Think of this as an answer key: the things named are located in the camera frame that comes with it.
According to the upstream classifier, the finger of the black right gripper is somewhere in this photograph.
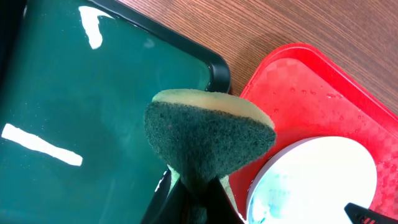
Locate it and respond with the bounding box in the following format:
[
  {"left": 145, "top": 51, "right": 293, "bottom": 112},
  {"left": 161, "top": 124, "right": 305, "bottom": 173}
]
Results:
[{"left": 344, "top": 203, "right": 397, "bottom": 224}]

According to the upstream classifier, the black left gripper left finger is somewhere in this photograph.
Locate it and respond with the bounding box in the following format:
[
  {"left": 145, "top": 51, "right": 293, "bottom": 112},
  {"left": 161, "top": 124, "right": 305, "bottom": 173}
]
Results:
[{"left": 141, "top": 169, "right": 189, "bottom": 224}]

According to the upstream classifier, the light blue plate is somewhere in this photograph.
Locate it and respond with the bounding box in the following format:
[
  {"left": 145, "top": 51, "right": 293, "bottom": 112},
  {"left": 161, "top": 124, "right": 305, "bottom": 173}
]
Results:
[{"left": 246, "top": 136, "right": 377, "bottom": 224}]

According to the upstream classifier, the green yellow sponge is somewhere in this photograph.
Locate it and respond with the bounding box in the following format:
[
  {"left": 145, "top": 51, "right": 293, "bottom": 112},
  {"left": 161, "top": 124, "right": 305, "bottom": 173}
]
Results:
[{"left": 144, "top": 89, "right": 277, "bottom": 223}]

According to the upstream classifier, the black tray with green water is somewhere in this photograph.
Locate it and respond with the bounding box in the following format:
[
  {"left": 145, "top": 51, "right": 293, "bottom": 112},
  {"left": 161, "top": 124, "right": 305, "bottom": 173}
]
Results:
[{"left": 1, "top": 1, "right": 230, "bottom": 223}]

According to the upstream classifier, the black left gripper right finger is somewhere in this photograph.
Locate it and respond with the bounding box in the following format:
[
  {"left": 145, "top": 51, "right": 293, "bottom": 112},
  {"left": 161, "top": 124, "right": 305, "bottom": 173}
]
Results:
[{"left": 205, "top": 177, "right": 243, "bottom": 224}]

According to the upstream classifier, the red plastic tray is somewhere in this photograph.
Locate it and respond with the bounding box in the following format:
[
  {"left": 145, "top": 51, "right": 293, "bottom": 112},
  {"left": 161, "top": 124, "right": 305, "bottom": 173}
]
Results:
[{"left": 229, "top": 43, "right": 397, "bottom": 218}]

